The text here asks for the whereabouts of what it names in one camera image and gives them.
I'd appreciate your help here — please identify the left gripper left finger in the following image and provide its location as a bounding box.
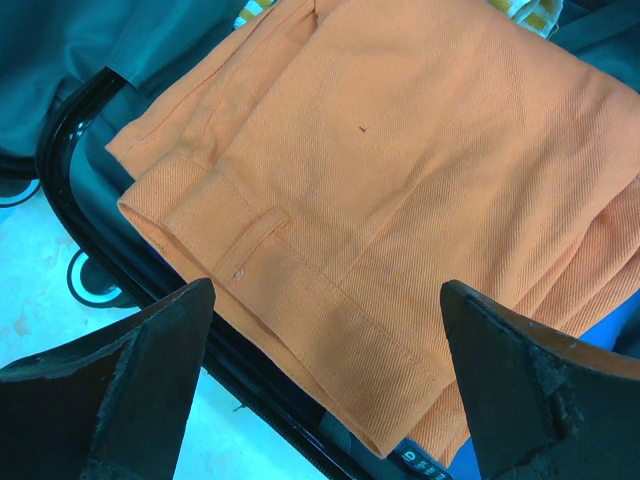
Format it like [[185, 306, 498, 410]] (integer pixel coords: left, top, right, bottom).
[[1, 279, 215, 479]]

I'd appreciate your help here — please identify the black suitcase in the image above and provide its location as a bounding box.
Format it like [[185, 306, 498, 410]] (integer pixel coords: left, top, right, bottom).
[[1, 1, 639, 479]]

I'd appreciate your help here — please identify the orange cloth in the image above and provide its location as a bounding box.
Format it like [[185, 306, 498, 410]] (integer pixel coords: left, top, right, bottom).
[[108, 1, 639, 465]]

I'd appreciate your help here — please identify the yellow white striped towel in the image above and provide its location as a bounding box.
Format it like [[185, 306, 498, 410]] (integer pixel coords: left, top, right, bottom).
[[234, 0, 564, 38]]

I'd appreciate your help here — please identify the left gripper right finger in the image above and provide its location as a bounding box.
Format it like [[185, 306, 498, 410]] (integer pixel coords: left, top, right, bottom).
[[440, 280, 639, 480]]

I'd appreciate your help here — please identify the blue garment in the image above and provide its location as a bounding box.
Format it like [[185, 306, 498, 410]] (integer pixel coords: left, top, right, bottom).
[[391, 292, 639, 480]]

